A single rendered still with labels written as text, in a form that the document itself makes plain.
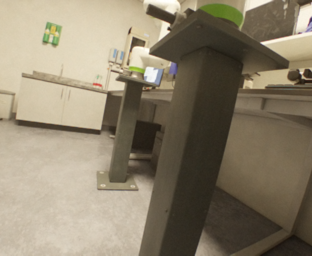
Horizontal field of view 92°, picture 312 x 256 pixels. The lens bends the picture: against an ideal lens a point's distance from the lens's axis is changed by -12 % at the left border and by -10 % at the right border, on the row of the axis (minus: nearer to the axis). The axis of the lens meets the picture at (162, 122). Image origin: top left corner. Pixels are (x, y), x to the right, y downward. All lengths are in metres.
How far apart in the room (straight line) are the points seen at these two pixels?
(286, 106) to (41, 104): 2.75
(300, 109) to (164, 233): 0.48
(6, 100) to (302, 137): 3.55
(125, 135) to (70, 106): 1.67
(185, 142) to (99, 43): 3.27
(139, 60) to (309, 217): 1.53
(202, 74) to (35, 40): 3.32
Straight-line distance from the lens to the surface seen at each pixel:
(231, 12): 0.46
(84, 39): 3.52
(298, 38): 1.35
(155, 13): 0.40
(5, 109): 3.29
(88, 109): 2.80
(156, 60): 1.24
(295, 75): 0.66
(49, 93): 2.81
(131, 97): 1.23
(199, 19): 0.30
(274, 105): 0.60
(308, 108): 0.57
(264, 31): 1.66
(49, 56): 3.46
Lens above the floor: 0.63
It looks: 4 degrees down
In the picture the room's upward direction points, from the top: 12 degrees clockwise
